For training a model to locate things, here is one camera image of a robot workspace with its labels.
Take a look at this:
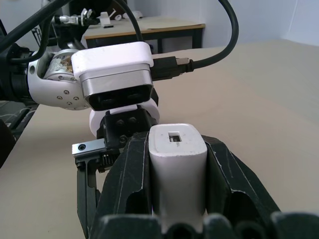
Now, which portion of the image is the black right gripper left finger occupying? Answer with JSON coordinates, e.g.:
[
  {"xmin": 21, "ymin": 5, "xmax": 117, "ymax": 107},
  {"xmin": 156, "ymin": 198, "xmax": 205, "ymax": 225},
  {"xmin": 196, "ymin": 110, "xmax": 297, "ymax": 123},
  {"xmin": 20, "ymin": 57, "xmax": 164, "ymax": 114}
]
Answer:
[{"xmin": 89, "ymin": 131, "xmax": 154, "ymax": 236}]

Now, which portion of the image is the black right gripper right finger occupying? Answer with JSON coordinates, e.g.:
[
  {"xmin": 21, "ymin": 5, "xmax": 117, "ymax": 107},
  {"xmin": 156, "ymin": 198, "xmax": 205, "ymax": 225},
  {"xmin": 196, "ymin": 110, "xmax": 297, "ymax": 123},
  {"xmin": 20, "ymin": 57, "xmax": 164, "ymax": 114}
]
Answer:
[{"xmin": 201, "ymin": 135, "xmax": 282, "ymax": 223}]

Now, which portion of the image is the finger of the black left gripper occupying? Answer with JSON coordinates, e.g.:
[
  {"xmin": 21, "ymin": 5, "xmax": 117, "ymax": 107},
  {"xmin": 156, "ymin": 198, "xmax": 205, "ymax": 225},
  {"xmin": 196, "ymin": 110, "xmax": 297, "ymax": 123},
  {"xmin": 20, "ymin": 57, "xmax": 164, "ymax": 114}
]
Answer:
[{"xmin": 76, "ymin": 158, "xmax": 102, "ymax": 239}]

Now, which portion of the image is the white USB charger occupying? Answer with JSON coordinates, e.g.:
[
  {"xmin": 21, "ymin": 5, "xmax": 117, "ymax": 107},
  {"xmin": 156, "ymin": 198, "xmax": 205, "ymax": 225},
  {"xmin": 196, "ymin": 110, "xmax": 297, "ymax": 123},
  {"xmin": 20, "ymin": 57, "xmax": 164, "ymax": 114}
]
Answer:
[{"xmin": 148, "ymin": 122, "xmax": 209, "ymax": 232}]

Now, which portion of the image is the wooden background table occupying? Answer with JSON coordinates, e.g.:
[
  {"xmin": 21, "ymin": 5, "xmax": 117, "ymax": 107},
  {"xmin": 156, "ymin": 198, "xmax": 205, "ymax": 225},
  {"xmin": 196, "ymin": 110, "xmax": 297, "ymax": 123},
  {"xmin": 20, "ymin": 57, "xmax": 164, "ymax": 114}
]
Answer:
[{"xmin": 83, "ymin": 16, "xmax": 206, "ymax": 54}]

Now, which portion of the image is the white box on black base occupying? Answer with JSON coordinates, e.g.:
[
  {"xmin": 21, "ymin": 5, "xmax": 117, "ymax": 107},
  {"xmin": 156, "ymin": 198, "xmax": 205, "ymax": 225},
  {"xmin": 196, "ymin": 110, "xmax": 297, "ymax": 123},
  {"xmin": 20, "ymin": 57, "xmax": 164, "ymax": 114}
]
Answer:
[{"xmin": 99, "ymin": 11, "xmax": 115, "ymax": 28}]

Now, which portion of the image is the black patterned mat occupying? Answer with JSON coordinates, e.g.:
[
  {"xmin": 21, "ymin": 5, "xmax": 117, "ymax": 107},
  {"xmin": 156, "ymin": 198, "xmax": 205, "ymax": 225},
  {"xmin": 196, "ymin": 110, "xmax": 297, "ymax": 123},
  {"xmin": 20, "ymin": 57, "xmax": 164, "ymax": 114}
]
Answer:
[{"xmin": 0, "ymin": 99, "xmax": 39, "ymax": 136}]

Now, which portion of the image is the white background clutter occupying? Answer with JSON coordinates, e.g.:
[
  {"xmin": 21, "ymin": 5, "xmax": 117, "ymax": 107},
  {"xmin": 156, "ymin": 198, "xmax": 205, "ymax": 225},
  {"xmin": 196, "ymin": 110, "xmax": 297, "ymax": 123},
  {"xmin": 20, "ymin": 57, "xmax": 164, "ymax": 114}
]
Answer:
[{"xmin": 113, "ymin": 8, "xmax": 143, "ymax": 21}]

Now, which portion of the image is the silver background robot hand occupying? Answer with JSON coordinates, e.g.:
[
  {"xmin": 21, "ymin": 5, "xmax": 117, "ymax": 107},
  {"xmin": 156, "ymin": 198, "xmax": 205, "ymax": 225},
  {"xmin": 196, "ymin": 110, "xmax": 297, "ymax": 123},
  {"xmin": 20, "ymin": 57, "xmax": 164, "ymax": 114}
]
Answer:
[{"xmin": 54, "ymin": 8, "xmax": 99, "ymax": 27}]

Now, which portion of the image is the white and silver wrist camera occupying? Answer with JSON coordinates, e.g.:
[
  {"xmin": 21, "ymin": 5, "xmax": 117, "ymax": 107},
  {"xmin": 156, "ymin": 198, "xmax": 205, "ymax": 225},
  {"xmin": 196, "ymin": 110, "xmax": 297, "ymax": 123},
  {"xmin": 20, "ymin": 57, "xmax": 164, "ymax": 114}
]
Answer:
[{"xmin": 71, "ymin": 41, "xmax": 160, "ymax": 136}]

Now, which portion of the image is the black cable behind mount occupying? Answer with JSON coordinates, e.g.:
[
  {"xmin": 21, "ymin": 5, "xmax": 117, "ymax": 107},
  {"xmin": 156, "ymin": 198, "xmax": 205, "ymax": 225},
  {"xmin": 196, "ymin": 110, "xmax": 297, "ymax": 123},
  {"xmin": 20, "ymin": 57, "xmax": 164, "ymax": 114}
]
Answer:
[{"xmin": 113, "ymin": 0, "xmax": 145, "ymax": 43}]

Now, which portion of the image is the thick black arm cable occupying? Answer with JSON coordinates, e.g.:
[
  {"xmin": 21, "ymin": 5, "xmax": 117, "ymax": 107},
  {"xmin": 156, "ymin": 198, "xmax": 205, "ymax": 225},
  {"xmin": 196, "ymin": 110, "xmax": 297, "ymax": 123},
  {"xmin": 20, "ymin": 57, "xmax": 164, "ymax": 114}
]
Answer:
[{"xmin": 0, "ymin": 0, "xmax": 72, "ymax": 52}]

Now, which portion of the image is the black camera cable with plug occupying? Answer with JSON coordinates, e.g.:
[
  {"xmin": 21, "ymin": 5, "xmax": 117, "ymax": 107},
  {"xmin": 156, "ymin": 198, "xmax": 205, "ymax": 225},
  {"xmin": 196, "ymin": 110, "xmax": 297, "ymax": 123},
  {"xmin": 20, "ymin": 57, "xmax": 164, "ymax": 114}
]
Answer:
[{"xmin": 151, "ymin": 0, "xmax": 240, "ymax": 81}]

